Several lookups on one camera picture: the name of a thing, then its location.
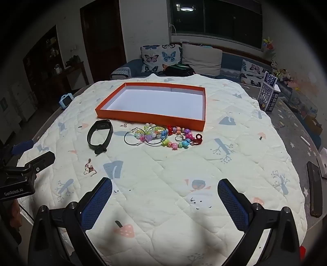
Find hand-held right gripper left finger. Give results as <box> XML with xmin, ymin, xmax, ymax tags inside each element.
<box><xmin>28</xmin><ymin>177</ymin><xmax>113</xmax><ymax>266</ymax></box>

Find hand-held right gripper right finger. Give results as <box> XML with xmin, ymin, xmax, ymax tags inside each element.
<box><xmin>217</xmin><ymin>178</ymin><xmax>300</xmax><ymax>266</ymax></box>

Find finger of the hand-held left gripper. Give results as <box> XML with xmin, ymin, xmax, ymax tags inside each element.
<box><xmin>17</xmin><ymin>151</ymin><xmax>56</xmax><ymax>177</ymax></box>
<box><xmin>8</xmin><ymin>139</ymin><xmax>34</xmax><ymax>155</ymax></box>

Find gold chain charm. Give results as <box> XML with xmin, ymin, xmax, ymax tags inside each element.
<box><xmin>83</xmin><ymin>159</ymin><xmax>99</xmax><ymax>175</ymax></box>

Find silver hoop earring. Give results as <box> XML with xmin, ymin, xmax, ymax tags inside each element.
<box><xmin>144</xmin><ymin>125</ymin><xmax>168</xmax><ymax>146</ymax></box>
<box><xmin>124</xmin><ymin>128</ymin><xmax>147</xmax><ymax>147</ymax></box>

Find black smart band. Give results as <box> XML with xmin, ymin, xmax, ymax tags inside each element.
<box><xmin>87</xmin><ymin>119</ymin><xmax>114</xmax><ymax>155</ymax></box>

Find pastel bead bracelet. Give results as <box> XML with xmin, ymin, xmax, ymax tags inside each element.
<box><xmin>134</xmin><ymin>123</ymin><xmax>168</xmax><ymax>142</ymax></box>

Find colourful striped bead bracelet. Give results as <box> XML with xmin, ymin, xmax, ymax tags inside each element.
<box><xmin>161</xmin><ymin>124</ymin><xmax>196</xmax><ymax>150</ymax></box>

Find orange cardboard box tray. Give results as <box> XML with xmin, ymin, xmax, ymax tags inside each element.
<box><xmin>95</xmin><ymin>82</ymin><xmax>206</xmax><ymax>132</ymax></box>

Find white quilted printed blanket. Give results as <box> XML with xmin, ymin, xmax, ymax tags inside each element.
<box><xmin>18</xmin><ymin>74</ymin><xmax>307</xmax><ymax>266</ymax></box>

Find black phone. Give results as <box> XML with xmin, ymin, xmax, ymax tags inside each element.
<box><xmin>307</xmin><ymin>161</ymin><xmax>323</xmax><ymax>218</ymax></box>

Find dark wooden cabinet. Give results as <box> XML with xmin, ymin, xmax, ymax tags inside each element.
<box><xmin>23</xmin><ymin>26</ymin><xmax>90</xmax><ymax>103</ymax></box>

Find blue white printed carton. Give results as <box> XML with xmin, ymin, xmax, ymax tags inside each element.
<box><xmin>257</xmin><ymin>71</ymin><xmax>281</xmax><ymax>113</ymax></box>

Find small butterfly print cushion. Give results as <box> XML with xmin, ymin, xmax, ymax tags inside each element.
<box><xmin>240</xmin><ymin>59</ymin><xmax>271</xmax><ymax>87</ymax></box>

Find dark wooden door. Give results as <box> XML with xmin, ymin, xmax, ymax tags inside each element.
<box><xmin>80</xmin><ymin>0</ymin><xmax>126</xmax><ymax>83</ymax></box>

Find pile of plush toys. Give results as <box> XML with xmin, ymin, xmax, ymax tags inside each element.
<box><xmin>271</xmin><ymin>60</ymin><xmax>297</xmax><ymax>89</ymax></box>

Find blue sofa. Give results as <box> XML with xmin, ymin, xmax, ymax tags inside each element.
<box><xmin>110</xmin><ymin>51</ymin><xmax>271</xmax><ymax>85</ymax></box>

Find black backpack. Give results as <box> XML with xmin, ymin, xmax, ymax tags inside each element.
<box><xmin>158</xmin><ymin>64</ymin><xmax>196</xmax><ymax>76</ymax></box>

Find beige cushion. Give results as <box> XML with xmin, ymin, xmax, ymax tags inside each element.
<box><xmin>181</xmin><ymin>44</ymin><xmax>223</xmax><ymax>77</ymax></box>

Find large butterfly print cushion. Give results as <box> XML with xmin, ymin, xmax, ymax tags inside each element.
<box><xmin>140</xmin><ymin>44</ymin><xmax>182</xmax><ymax>73</ymax></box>

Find colourful toy flowers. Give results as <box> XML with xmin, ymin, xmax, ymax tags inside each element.
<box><xmin>263</xmin><ymin>37</ymin><xmax>275</xmax><ymax>52</ymax></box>

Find dark window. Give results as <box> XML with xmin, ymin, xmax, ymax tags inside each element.
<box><xmin>170</xmin><ymin>0</ymin><xmax>263</xmax><ymax>50</ymax></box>

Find blue toy camera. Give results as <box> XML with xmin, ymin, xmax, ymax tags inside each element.
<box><xmin>59</xmin><ymin>94</ymin><xmax>74</xmax><ymax>110</ymax></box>

